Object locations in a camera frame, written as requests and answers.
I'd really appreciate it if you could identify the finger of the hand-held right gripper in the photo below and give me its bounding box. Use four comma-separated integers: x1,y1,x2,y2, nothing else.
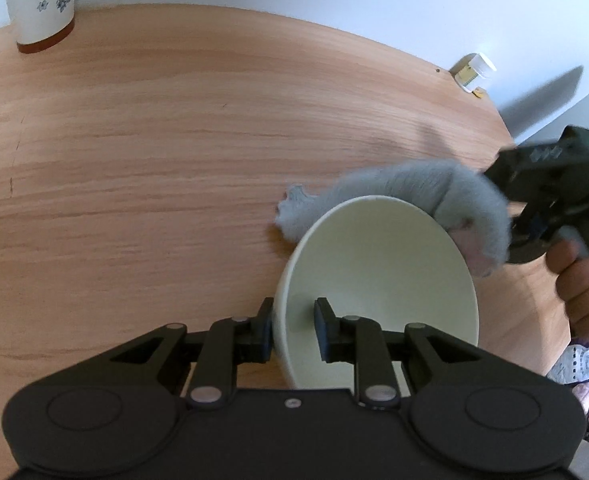
506,204,559,266
483,146,530,206

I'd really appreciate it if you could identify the cream ceramic bowl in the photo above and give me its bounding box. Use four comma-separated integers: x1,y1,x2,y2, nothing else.
273,195,479,390

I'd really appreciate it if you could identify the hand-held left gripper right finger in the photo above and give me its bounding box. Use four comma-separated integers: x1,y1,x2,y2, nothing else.
313,297,481,411

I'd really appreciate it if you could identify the white patterned paper cup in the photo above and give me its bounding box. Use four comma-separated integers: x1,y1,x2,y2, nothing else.
0,0,81,55

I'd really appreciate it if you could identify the small white lidded jar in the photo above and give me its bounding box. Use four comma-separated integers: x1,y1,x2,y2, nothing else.
449,52,498,95

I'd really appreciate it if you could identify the grey knitted cloth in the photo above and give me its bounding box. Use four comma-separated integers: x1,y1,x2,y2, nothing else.
276,159,515,279

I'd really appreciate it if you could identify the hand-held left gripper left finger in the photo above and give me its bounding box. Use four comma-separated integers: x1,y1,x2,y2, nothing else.
105,297,275,409

